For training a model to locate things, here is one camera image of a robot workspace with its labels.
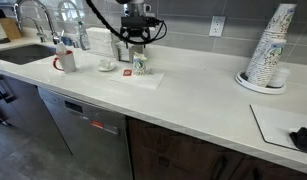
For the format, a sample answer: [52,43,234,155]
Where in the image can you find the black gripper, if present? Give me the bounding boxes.
[120,26,151,54]

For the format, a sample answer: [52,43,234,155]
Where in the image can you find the short patterned paper cup stack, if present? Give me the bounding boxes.
[247,37,288,88]

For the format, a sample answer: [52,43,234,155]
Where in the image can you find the tall patterned paper cup stack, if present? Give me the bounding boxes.
[244,3,298,81]

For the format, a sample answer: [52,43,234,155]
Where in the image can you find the stack of white cup lids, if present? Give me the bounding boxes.
[268,66,291,89]

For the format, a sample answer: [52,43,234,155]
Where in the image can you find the small white teacup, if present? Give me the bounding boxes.
[99,58,113,69]

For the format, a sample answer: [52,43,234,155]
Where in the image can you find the white saucer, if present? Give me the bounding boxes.
[96,63,117,73]

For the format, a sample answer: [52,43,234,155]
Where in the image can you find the stack of white paper towels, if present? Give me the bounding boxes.
[85,26,120,58]

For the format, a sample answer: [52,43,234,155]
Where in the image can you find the white paper towel sheet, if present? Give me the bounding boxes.
[108,64,166,91]

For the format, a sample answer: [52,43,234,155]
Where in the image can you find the clear plastic bottle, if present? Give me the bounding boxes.
[75,20,92,52]

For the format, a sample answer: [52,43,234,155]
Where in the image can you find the blue sponge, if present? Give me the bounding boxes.
[60,35,74,47]

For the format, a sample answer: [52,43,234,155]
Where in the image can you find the tall chrome faucet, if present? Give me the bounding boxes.
[13,0,61,45]

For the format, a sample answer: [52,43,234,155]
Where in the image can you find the small chrome faucet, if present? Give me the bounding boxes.
[18,16,48,43]

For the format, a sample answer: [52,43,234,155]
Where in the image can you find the stainless steel dishwasher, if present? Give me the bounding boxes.
[37,85,134,180]

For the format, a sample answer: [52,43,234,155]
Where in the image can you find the white round tray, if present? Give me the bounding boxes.
[234,70,288,96]

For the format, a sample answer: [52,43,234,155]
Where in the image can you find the dark brown wooden cabinet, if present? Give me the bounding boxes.
[126,115,307,180]

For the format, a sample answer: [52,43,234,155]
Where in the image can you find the wooden cutting board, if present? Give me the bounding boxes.
[0,17,23,41]

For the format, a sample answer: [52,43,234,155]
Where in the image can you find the white mat with black edge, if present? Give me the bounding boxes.
[249,103,307,152]

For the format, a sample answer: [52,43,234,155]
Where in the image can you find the black cloth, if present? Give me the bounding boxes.
[289,126,307,155]

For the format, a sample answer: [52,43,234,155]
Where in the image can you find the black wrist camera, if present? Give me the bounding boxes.
[120,16,160,29]

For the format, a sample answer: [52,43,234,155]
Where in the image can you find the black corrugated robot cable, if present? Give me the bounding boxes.
[85,0,168,46]

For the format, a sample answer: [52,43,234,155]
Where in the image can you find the white mug with red handle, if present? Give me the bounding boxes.
[52,49,78,74]

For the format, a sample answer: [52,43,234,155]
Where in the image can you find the grey cabinet with black handles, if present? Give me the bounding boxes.
[0,71,73,156]

